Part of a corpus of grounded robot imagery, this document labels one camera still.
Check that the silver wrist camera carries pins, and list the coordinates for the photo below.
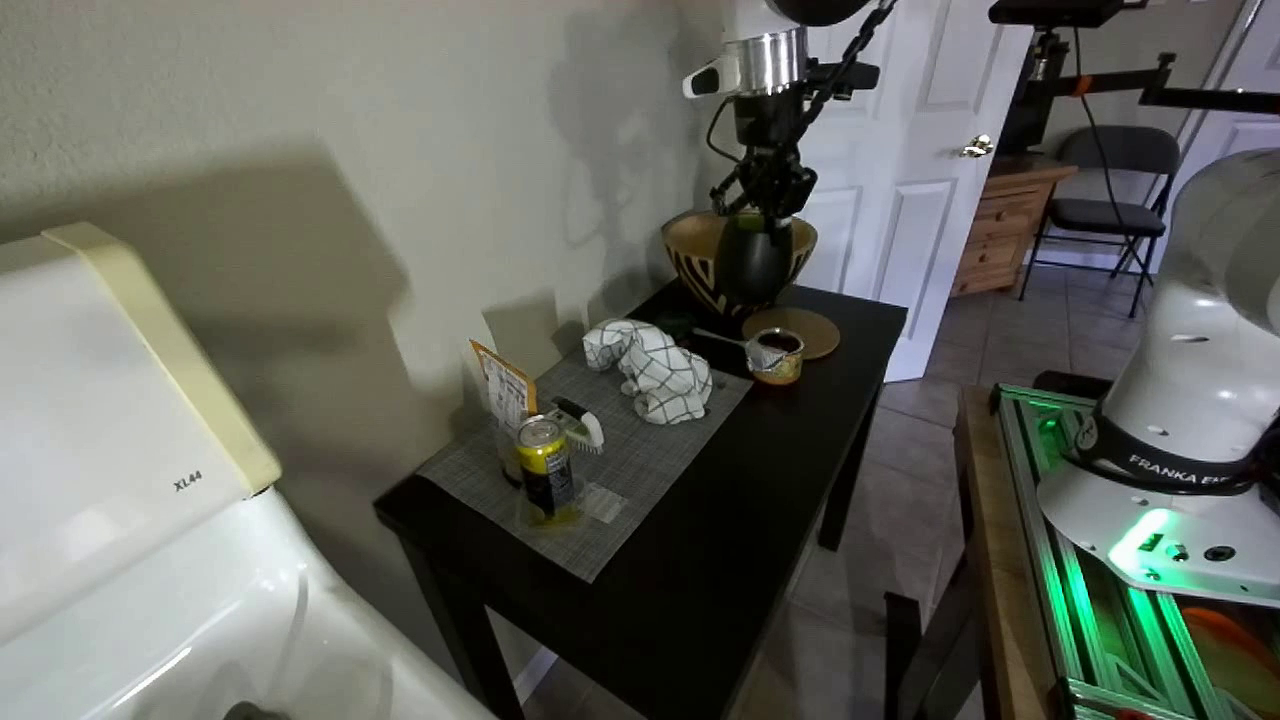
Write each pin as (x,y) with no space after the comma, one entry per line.
(713,80)

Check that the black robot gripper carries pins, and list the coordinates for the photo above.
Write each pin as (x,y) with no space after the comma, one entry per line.
(773,125)

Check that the wooden workbench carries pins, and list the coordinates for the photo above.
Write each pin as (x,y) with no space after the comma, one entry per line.
(995,574)

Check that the black camera stand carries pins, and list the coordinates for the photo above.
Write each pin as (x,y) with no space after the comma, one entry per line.
(1040,80)

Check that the gray woven placemat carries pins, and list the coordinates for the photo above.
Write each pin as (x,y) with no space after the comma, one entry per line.
(625,466)

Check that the metal door knob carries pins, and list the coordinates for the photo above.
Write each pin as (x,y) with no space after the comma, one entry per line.
(983,147)

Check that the round wooden coaster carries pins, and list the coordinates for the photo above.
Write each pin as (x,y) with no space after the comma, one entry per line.
(818,330)

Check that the small card box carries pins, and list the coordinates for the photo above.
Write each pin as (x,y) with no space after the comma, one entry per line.
(506,387)

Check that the black side table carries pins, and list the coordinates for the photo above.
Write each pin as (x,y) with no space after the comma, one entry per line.
(722,533)

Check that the white appliance with beige trim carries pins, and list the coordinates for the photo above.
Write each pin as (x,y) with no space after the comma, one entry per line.
(121,505)

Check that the black folding chair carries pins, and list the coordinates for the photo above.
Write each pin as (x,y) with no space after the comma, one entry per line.
(1114,202)

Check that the white panel door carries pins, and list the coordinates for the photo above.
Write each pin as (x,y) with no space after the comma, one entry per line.
(923,202)

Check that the small tan cup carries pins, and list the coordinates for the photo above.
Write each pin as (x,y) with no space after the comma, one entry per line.
(779,359)

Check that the white closet door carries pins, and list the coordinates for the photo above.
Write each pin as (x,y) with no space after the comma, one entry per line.
(1233,80)

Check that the green lit aluminium frame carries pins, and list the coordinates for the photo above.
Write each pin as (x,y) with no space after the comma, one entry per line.
(1106,624)

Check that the white patterned cloth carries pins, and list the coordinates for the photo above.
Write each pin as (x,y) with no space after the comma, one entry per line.
(657,370)

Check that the wooden dresser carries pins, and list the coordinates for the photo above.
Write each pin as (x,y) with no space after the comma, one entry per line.
(1007,225)

